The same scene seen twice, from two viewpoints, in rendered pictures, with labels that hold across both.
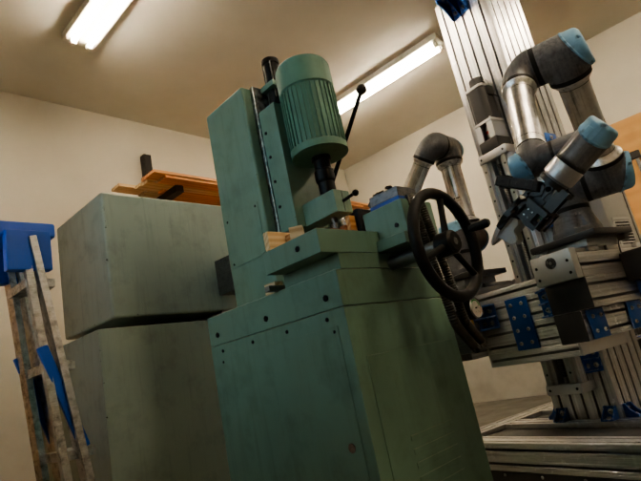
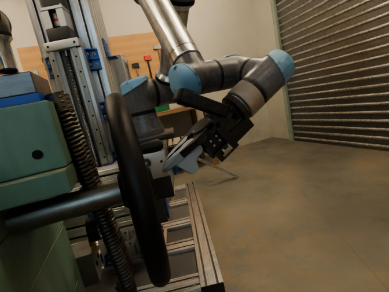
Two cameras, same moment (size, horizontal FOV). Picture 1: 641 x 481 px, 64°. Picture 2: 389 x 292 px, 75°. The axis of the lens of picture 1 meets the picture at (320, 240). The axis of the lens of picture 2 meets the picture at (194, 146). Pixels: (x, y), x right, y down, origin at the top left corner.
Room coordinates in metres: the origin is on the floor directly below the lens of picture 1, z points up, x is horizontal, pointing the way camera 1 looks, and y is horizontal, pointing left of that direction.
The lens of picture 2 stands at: (0.93, -0.03, 0.92)
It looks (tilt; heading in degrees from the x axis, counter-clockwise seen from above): 10 degrees down; 302
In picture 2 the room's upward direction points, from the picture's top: 12 degrees counter-clockwise
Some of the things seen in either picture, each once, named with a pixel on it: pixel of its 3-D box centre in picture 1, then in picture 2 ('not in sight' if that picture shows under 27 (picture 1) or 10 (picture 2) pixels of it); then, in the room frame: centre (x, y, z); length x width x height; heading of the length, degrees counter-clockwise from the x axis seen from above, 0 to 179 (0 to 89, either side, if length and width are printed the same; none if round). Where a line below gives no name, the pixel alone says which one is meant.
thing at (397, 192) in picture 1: (395, 198); (7, 92); (1.35, -0.23, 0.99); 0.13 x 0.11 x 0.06; 137
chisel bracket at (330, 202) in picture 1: (327, 211); not in sight; (1.47, -0.04, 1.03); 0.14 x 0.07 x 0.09; 47
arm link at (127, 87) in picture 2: (565, 189); (138, 94); (1.63, -0.83, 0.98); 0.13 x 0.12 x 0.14; 57
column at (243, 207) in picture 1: (264, 202); not in sight; (1.65, 0.16, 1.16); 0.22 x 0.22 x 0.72; 47
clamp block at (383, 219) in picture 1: (400, 223); (20, 141); (1.35, -0.22, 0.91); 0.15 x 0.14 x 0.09; 137
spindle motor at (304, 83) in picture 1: (310, 112); not in sight; (1.45, -0.05, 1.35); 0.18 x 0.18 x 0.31
